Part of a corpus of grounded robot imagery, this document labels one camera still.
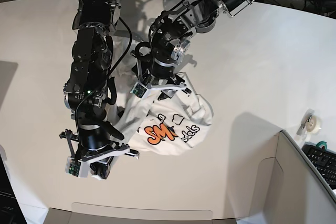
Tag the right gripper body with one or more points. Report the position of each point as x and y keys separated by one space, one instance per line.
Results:
x=92 y=145

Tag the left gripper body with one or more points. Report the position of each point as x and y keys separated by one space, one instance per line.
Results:
x=161 y=78

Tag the white printed t-shirt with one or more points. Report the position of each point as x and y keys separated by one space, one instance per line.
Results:
x=166 y=127

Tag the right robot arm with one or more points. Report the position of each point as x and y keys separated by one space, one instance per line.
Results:
x=91 y=86

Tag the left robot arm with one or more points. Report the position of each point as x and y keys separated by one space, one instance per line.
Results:
x=168 y=41

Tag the grey flat panel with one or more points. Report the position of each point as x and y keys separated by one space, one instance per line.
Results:
x=7 y=71

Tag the clear tape dispenser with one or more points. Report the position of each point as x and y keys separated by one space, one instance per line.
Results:
x=310 y=125

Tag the grey cardboard box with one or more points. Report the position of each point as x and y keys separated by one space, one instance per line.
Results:
x=288 y=189

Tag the green tape roll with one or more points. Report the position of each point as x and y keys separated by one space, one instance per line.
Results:
x=322 y=145

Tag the black keyboard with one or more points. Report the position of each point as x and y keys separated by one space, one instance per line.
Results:
x=323 y=161

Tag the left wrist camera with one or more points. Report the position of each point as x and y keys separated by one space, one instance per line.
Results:
x=139 y=90

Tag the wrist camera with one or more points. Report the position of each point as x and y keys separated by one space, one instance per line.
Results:
x=139 y=90
x=77 y=168

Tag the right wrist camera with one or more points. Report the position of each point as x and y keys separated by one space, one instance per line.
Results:
x=77 y=168

